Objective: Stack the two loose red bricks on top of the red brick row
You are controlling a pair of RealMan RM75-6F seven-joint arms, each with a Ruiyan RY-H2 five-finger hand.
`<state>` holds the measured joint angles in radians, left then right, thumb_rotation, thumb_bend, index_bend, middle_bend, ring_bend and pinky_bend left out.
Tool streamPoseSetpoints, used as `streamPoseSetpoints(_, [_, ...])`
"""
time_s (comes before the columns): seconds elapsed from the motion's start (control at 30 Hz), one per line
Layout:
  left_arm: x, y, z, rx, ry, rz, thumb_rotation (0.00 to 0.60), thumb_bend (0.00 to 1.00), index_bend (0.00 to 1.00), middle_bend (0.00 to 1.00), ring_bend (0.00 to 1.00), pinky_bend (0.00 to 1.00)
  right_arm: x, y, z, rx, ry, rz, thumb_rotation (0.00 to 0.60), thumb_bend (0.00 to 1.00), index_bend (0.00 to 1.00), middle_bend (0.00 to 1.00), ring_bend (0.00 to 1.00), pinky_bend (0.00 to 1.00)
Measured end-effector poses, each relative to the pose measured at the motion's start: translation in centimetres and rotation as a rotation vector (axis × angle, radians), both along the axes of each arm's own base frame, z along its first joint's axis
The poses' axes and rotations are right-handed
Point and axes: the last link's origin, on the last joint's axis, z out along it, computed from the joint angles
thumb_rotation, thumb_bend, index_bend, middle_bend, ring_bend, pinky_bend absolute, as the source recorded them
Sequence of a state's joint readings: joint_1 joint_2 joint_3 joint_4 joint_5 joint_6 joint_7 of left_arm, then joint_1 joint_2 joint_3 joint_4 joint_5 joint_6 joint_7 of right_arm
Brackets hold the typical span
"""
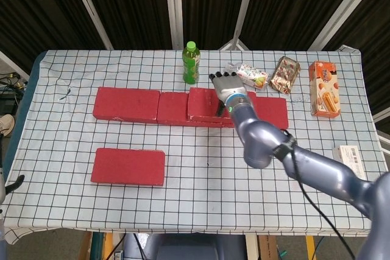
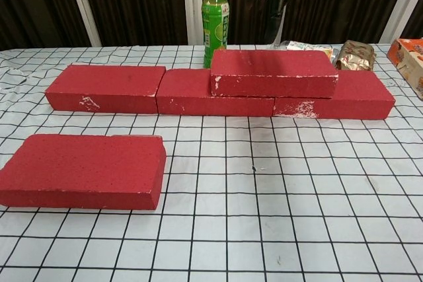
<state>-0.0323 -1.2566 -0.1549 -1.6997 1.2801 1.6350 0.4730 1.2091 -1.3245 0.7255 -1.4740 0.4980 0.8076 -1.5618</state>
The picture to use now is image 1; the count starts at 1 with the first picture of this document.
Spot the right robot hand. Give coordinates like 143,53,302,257
208,71,246,118

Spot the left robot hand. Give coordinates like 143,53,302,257
0,168,26,208

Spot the red brick white scuffed top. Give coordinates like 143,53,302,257
185,86,258,122

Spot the red foam brick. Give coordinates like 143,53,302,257
222,97,289,132
156,91,225,129
90,147,166,187
93,86,161,124

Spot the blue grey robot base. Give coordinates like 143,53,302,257
123,233,247,260

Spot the white snack packet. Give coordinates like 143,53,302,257
224,62,269,91

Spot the green tea bottle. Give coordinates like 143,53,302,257
182,41,201,85

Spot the gold foil snack packet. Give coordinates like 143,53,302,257
269,55,301,94

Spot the orange biscuit box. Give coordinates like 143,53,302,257
308,60,341,119

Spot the small white cardboard box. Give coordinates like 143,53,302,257
331,144,367,179

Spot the white black checkered tablecloth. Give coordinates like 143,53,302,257
1,45,390,244

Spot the brown cardboard box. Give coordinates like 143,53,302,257
257,234,278,260

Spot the white double partition post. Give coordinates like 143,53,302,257
163,0,183,50

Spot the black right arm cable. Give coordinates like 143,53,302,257
272,128,356,260

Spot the white partition frame post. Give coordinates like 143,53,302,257
307,0,381,51
66,0,114,50
219,0,260,51

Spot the power strip with cables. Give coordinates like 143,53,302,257
0,71,30,90

